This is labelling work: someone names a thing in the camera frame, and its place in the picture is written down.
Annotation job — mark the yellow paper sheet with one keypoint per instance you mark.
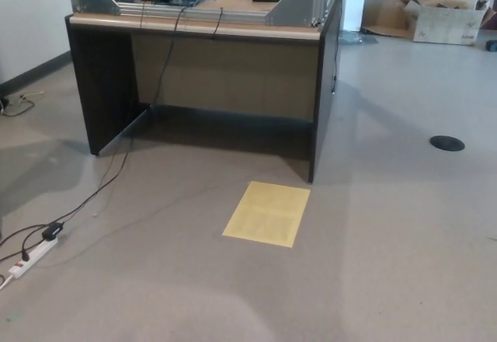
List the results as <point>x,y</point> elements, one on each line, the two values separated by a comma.
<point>266,213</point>

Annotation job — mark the dark wooden desk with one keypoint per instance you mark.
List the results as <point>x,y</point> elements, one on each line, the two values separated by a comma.
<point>233,74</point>

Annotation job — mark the white cabinet with black panel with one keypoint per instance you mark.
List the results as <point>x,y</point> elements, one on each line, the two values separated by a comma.
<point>353,5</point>

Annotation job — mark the flat brown cardboard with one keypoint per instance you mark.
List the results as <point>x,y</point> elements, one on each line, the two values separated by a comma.
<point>384,19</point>

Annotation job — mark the round black floor cover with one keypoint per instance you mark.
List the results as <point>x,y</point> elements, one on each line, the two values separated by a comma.
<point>447,143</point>

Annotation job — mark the black power adapter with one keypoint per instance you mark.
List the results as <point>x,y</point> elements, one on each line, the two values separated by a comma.
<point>53,230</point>

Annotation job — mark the open white cardboard box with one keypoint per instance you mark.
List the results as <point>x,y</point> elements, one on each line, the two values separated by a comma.
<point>446,27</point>

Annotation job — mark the white power strip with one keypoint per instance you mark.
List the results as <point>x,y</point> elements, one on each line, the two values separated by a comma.
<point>33,257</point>

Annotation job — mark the small dark floor object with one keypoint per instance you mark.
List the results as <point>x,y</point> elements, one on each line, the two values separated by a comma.
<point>491,46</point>

